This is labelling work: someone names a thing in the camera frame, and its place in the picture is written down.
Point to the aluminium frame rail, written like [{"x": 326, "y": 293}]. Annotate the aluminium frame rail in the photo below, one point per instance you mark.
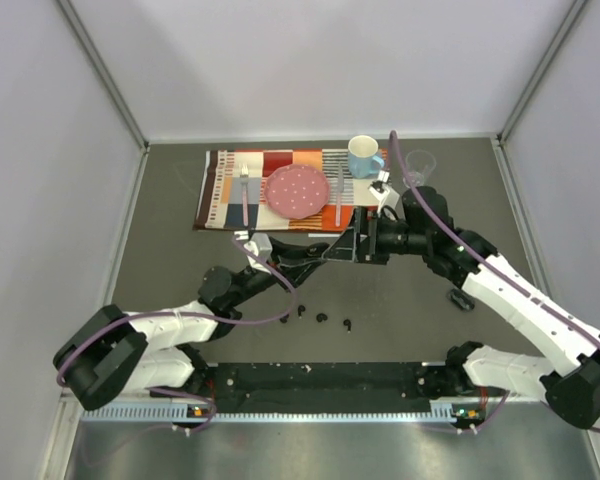
[{"x": 463, "y": 412}]

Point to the colourful patchwork placemat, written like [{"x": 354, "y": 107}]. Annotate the colourful patchwork placemat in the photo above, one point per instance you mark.
[{"x": 220, "y": 204}]

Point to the light blue mug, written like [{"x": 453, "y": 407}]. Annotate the light blue mug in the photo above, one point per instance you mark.
[{"x": 364, "y": 157}]

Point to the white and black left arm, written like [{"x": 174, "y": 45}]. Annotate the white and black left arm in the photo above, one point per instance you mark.
[{"x": 117, "y": 352}]

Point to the fork with pink handle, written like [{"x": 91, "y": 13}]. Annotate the fork with pink handle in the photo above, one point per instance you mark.
[{"x": 244, "y": 178}]

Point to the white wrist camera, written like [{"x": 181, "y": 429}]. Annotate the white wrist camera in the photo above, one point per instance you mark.
[
  {"x": 383, "y": 192},
  {"x": 256, "y": 246}
]

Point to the pink dotted plate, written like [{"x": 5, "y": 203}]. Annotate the pink dotted plate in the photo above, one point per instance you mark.
[{"x": 296, "y": 191}]

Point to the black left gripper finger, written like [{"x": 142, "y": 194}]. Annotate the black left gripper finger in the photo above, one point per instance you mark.
[
  {"x": 286, "y": 249},
  {"x": 302, "y": 271}
]

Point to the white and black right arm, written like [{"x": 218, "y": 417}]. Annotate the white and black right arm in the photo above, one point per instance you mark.
[{"x": 565, "y": 375}]

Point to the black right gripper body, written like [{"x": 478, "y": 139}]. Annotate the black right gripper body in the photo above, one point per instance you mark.
[{"x": 385, "y": 238}]

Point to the knife with pink handle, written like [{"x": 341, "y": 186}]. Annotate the knife with pink handle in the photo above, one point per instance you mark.
[{"x": 339, "y": 193}]

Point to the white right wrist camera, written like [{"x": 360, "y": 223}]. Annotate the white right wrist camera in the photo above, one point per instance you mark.
[{"x": 383, "y": 192}]

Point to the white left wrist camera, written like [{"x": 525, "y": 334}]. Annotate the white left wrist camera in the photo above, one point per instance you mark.
[{"x": 256, "y": 246}]

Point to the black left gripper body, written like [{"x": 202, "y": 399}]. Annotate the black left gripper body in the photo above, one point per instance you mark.
[{"x": 276, "y": 262}]

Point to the black marbled earbud case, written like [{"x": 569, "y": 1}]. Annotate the black marbled earbud case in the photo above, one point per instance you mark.
[{"x": 461, "y": 300}]

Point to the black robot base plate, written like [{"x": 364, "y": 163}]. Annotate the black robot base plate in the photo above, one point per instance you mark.
[{"x": 333, "y": 388}]

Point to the clear drinking glass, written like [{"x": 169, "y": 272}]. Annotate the clear drinking glass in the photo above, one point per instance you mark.
[{"x": 420, "y": 165}]

